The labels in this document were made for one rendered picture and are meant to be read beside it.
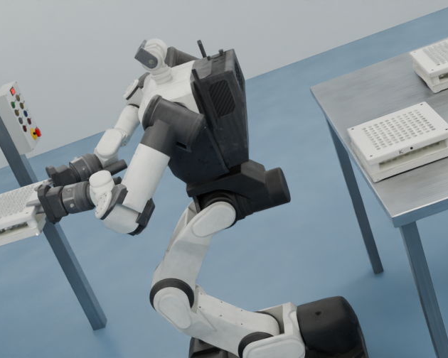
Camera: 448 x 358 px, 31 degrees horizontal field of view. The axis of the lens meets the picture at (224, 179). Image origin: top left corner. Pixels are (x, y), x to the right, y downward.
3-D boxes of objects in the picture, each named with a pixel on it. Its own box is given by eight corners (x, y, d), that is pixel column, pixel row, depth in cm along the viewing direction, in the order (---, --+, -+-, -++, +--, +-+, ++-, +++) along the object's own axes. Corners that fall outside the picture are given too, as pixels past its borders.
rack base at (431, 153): (373, 182, 216) (371, 175, 216) (352, 149, 239) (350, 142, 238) (459, 152, 215) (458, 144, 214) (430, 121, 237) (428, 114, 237)
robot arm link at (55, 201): (32, 194, 233) (67, 187, 230) (43, 180, 242) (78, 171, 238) (48, 230, 239) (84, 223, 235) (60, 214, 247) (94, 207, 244)
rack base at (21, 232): (-33, 256, 242) (-36, 248, 241) (-9, 217, 264) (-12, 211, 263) (40, 234, 238) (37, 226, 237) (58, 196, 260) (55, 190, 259)
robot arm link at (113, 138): (92, 150, 254) (110, 121, 262) (96, 167, 261) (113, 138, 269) (111, 156, 253) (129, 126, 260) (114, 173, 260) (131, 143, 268)
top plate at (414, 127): (369, 166, 214) (367, 160, 214) (348, 134, 237) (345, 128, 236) (456, 136, 213) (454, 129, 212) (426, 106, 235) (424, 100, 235)
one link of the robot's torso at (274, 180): (290, 190, 250) (272, 142, 243) (292, 209, 238) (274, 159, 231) (207, 216, 255) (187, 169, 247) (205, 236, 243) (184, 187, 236)
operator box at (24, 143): (42, 135, 339) (16, 80, 328) (33, 151, 324) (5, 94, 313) (29, 139, 340) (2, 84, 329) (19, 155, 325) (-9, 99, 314)
